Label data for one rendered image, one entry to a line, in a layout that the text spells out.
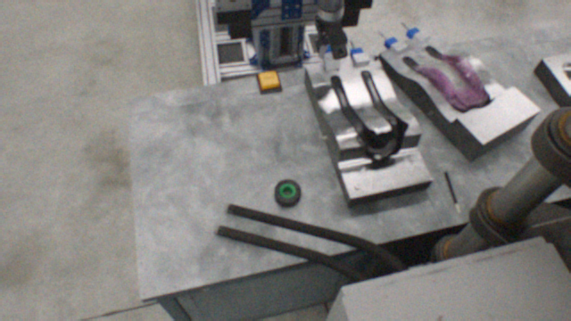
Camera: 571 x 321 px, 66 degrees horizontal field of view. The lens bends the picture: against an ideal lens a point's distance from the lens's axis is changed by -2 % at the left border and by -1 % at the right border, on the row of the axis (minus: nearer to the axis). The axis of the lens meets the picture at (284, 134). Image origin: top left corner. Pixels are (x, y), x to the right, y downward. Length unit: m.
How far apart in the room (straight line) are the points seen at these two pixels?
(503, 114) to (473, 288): 1.01
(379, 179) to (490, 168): 0.39
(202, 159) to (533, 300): 1.05
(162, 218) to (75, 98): 1.57
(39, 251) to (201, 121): 1.17
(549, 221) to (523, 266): 0.29
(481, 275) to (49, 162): 2.29
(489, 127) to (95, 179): 1.85
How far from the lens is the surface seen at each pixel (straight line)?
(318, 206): 1.37
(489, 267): 0.66
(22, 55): 3.21
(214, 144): 1.48
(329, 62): 1.51
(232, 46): 2.59
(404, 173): 1.40
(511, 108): 1.61
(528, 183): 0.80
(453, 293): 0.63
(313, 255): 1.23
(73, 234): 2.38
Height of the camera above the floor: 2.04
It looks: 56 degrees down
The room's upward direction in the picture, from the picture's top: 2 degrees clockwise
